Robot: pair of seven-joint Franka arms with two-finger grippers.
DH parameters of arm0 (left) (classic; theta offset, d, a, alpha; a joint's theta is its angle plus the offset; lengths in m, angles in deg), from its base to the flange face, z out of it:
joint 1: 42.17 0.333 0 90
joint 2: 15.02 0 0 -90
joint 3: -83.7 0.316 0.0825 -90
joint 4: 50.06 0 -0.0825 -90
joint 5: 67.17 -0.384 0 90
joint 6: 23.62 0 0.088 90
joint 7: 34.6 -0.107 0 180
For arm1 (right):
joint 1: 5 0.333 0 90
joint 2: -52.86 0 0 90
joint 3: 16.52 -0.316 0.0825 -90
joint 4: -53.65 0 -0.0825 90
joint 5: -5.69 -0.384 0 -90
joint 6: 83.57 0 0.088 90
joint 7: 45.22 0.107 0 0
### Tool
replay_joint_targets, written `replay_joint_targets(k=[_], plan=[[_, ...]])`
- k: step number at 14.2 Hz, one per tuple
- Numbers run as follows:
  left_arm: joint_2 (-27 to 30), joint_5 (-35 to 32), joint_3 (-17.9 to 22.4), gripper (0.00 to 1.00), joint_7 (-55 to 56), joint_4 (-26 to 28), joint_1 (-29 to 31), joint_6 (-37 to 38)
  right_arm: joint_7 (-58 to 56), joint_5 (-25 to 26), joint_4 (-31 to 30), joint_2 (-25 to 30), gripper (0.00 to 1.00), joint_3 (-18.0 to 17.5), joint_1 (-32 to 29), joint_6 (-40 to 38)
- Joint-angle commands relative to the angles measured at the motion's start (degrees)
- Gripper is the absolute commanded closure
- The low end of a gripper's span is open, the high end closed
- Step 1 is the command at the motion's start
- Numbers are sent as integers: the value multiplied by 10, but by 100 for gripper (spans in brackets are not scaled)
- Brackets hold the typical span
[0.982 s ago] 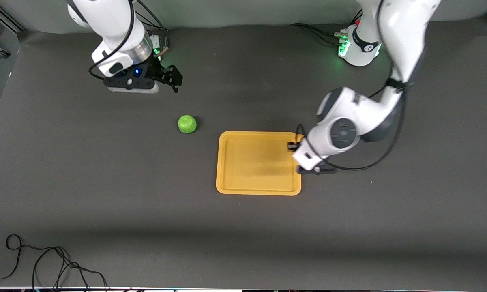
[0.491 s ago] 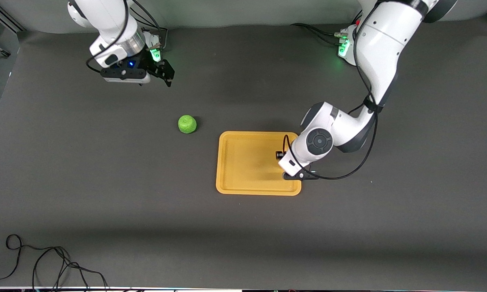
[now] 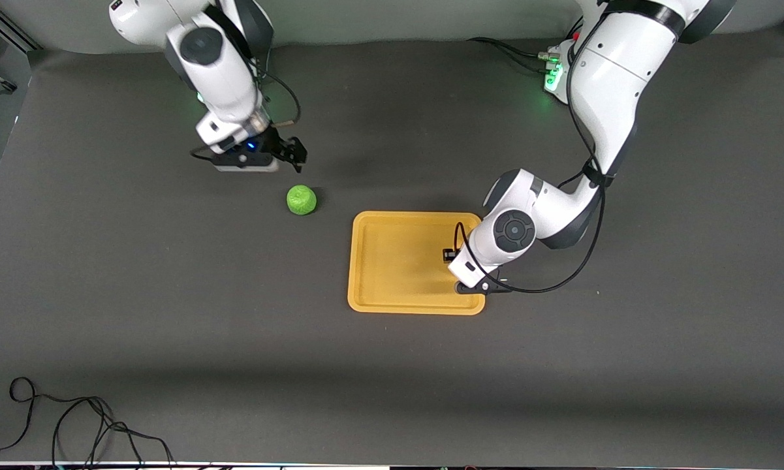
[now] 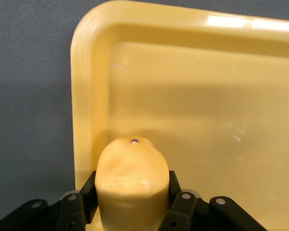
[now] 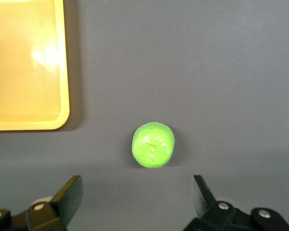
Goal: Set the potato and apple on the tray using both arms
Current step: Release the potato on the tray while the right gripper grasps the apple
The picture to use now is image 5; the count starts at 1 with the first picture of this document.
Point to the yellow plastic tray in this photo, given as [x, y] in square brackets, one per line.
[24, 72]

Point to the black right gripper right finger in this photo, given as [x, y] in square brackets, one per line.
[202, 199]

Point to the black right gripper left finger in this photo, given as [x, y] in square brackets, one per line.
[69, 199]

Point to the green apple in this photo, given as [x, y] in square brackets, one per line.
[154, 144]

